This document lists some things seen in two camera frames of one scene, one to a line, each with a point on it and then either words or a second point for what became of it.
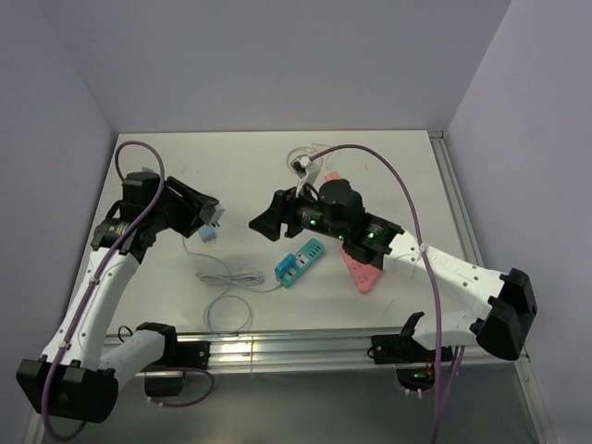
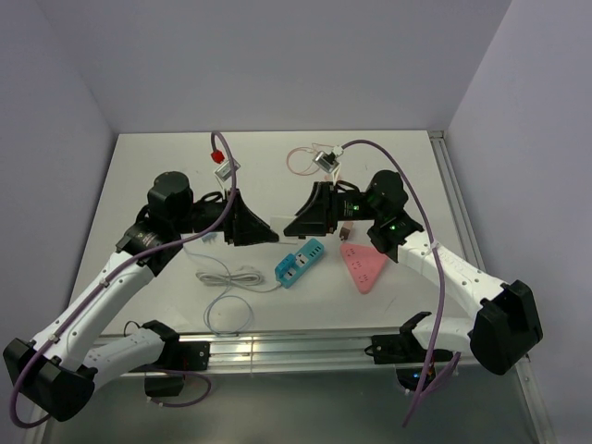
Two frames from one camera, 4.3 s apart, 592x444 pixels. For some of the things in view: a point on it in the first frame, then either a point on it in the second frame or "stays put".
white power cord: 248,278 stays put
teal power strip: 305,258 stays put
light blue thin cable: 229,296 stays put
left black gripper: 190,203 -> 242,228
